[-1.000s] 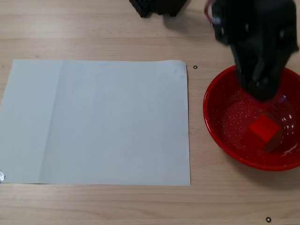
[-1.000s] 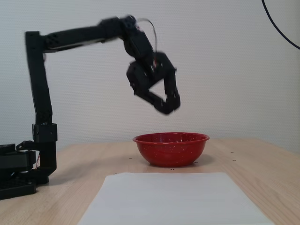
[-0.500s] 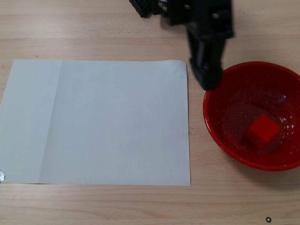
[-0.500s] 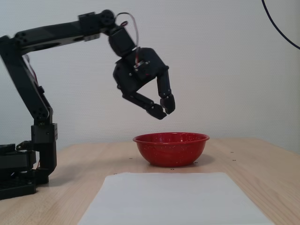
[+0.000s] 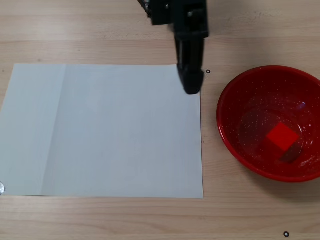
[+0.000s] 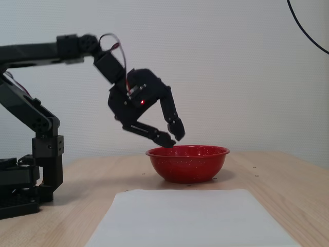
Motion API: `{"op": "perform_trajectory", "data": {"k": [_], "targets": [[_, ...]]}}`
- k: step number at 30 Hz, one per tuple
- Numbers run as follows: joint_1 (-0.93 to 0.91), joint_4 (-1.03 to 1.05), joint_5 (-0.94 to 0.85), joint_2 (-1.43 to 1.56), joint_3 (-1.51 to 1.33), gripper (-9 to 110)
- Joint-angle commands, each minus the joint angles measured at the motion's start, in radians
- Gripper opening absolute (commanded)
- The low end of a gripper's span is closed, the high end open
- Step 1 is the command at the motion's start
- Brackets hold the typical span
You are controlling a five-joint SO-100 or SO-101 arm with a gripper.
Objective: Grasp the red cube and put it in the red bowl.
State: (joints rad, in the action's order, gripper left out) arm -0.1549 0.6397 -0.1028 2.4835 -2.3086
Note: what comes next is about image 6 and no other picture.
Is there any white paper sheet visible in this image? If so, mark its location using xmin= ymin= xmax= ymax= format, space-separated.
xmin=84 ymin=189 xmax=302 ymax=247

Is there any thin black hanging cable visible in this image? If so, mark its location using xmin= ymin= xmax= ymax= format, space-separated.
xmin=286 ymin=0 xmax=329 ymax=55

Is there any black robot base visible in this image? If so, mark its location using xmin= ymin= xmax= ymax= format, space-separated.
xmin=0 ymin=154 xmax=42 ymax=221

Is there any red speckled bowl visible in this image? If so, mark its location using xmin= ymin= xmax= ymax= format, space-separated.
xmin=145 ymin=145 xmax=231 ymax=184

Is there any red white shoulder cable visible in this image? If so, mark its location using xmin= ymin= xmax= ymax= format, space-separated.
xmin=3 ymin=72 xmax=33 ymax=99

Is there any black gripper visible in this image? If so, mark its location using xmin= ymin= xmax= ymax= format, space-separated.
xmin=107 ymin=68 xmax=186 ymax=149

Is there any white red black gripper cable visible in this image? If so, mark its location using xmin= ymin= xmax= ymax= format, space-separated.
xmin=98 ymin=33 xmax=132 ymax=95

